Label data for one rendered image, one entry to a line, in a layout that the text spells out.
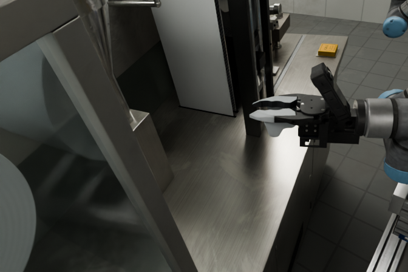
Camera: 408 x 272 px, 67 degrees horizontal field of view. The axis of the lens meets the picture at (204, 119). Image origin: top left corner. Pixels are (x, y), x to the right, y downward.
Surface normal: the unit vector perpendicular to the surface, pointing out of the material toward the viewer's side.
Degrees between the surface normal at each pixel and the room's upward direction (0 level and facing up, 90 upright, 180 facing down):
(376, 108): 23
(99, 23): 107
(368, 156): 0
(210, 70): 90
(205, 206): 0
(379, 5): 90
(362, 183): 0
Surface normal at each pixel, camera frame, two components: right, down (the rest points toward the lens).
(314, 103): -0.15, -0.83
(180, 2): -0.46, 0.64
